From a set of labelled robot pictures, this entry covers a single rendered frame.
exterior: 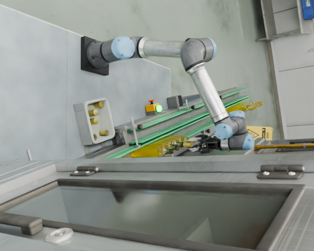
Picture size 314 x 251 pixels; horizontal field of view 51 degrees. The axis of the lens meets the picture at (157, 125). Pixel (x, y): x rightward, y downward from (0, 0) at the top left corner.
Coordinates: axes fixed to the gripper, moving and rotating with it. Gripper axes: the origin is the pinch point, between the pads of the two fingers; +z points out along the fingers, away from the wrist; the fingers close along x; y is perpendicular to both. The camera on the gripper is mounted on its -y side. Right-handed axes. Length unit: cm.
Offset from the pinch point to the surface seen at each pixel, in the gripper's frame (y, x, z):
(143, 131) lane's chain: -0.4, -9.1, 30.8
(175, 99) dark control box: -51, -22, 36
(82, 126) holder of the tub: 36, -21, 40
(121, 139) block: 17.3, -8.7, 32.7
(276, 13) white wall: -580, -129, 91
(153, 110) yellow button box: -23.1, -18.8, 37.2
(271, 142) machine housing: -59, 16, -25
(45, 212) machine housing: 124, -19, -46
